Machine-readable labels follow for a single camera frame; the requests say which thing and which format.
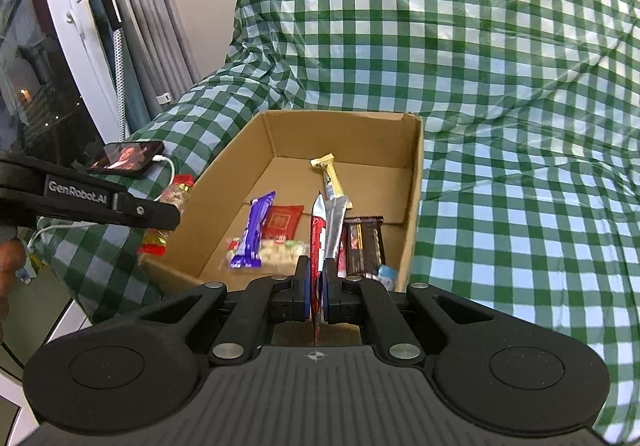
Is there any small red candy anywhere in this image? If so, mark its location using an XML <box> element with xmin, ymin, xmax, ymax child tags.
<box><xmin>137</xmin><ymin>173</ymin><xmax>196</xmax><ymax>257</ymax></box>

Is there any green checked blanket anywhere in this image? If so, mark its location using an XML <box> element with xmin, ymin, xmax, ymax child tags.
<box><xmin>47</xmin><ymin>0</ymin><xmax>640</xmax><ymax>442</ymax></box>

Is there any black smartphone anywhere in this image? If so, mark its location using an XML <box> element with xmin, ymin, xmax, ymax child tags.
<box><xmin>86</xmin><ymin>140</ymin><xmax>166</xmax><ymax>177</ymax></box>

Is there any red snack bar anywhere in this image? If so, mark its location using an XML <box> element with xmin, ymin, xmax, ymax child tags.
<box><xmin>337</xmin><ymin>221</ymin><xmax>351</xmax><ymax>279</ymax></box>

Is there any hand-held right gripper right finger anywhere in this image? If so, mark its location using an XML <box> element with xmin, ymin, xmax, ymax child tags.
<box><xmin>321</xmin><ymin>256</ymin><xmax>536</xmax><ymax>367</ymax></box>

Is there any brown cardboard box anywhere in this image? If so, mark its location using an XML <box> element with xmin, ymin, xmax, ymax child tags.
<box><xmin>139</xmin><ymin>110</ymin><xmax>425</xmax><ymax>347</ymax></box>

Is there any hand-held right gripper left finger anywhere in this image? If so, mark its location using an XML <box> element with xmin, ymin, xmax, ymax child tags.
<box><xmin>100</xmin><ymin>255</ymin><xmax>311</xmax><ymax>367</ymax></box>

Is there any purple snack bar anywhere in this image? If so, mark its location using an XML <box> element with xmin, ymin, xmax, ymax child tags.
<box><xmin>229</xmin><ymin>191</ymin><xmax>277</xmax><ymax>270</ymax></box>

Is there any red square snack packet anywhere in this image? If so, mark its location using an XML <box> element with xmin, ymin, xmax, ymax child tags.
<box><xmin>261</xmin><ymin>205</ymin><xmax>306</xmax><ymax>243</ymax></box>

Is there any red silver foil snack packet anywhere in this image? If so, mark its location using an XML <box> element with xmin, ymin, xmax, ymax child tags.
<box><xmin>310</xmin><ymin>191</ymin><xmax>351</xmax><ymax>344</ymax></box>

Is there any dark brown chocolate bar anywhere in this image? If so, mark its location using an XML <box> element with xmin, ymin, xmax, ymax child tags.
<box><xmin>345</xmin><ymin>215</ymin><xmax>387</xmax><ymax>277</ymax></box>

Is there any white charging cable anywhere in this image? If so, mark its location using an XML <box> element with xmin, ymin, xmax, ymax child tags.
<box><xmin>27</xmin><ymin>153</ymin><xmax>176</xmax><ymax>252</ymax></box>

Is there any grey curtain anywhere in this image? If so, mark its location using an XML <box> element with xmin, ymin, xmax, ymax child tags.
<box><xmin>70</xmin><ymin>0</ymin><xmax>201</xmax><ymax>137</ymax></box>

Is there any white green snack packet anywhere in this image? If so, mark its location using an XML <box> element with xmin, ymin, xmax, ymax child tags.
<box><xmin>220</xmin><ymin>236</ymin><xmax>308</xmax><ymax>274</ymax></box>

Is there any yellow snack packet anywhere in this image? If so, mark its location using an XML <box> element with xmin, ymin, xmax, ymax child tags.
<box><xmin>310</xmin><ymin>153</ymin><xmax>353</xmax><ymax>209</ymax></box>

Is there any person's left hand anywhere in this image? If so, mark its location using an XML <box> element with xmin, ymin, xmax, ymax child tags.
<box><xmin>0</xmin><ymin>237</ymin><xmax>27</xmax><ymax>284</ymax></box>

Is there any white window frame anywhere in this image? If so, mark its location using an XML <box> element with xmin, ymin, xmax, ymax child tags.
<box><xmin>30</xmin><ymin>0</ymin><xmax>121</xmax><ymax>142</ymax></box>

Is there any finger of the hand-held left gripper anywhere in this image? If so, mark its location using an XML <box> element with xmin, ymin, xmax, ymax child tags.
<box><xmin>113</xmin><ymin>193</ymin><xmax>181</xmax><ymax>232</ymax></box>

